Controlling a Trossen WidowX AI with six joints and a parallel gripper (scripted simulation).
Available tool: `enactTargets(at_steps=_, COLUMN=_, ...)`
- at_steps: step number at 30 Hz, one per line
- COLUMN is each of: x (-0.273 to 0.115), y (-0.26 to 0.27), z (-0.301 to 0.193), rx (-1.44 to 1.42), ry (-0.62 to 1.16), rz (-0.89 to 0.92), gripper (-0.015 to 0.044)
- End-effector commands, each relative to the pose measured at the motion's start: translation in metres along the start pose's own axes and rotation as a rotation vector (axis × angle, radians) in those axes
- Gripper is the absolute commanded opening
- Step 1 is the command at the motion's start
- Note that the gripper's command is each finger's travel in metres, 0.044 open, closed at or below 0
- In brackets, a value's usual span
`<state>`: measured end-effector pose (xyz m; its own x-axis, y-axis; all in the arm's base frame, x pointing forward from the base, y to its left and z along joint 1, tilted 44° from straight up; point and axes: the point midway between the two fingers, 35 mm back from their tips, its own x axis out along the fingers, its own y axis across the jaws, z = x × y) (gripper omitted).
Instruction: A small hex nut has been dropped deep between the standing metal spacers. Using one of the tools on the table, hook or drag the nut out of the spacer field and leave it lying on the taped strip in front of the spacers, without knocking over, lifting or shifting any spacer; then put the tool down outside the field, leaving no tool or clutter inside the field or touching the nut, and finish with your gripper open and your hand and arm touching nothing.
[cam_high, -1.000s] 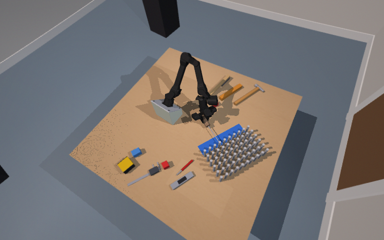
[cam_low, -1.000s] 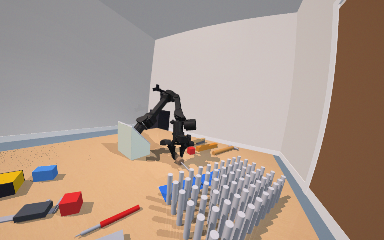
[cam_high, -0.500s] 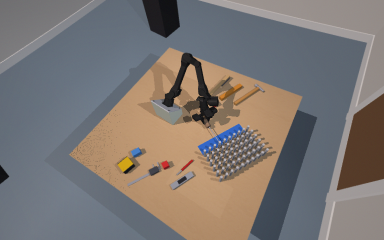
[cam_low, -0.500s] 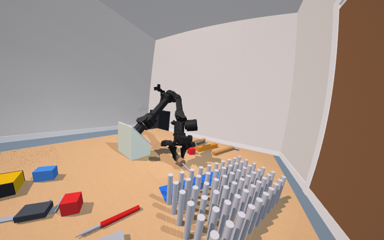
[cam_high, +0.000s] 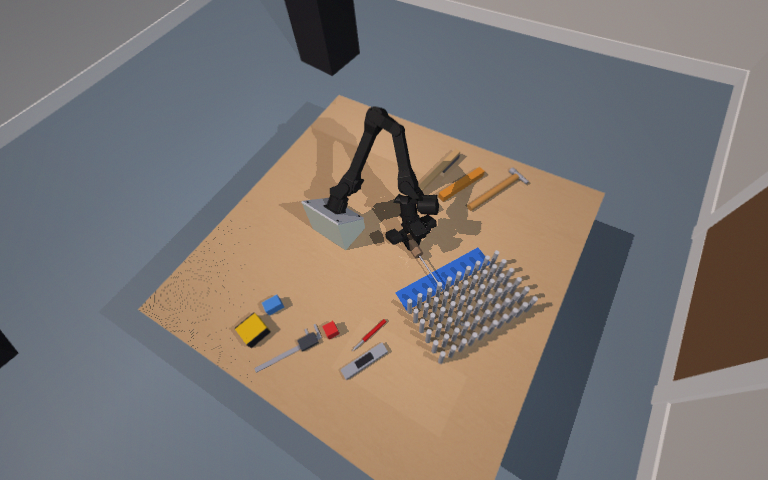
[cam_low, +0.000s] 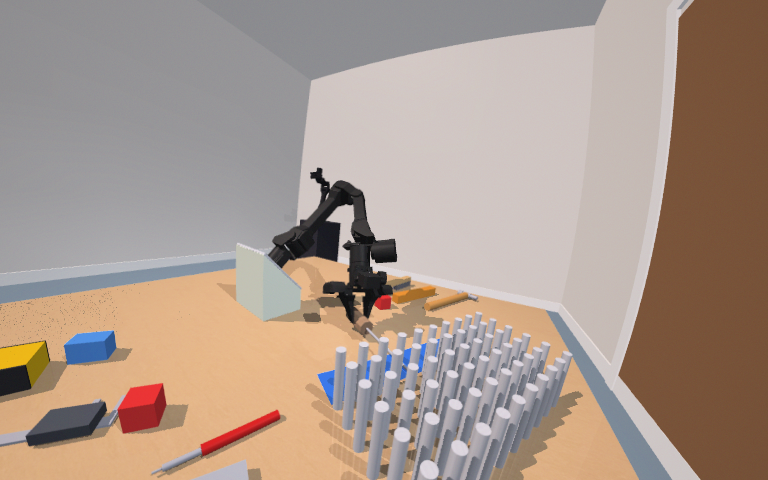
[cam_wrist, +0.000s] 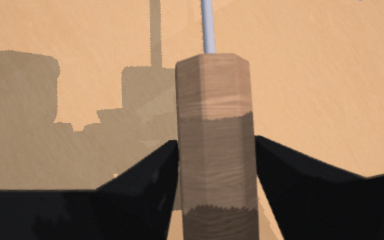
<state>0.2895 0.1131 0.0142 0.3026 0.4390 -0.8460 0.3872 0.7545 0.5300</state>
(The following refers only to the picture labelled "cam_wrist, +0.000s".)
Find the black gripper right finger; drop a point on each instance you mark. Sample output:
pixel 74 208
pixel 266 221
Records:
pixel 313 200

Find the brown wooden tool handle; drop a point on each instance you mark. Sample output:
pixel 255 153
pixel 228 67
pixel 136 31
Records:
pixel 217 161

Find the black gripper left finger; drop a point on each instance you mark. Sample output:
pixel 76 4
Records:
pixel 136 205

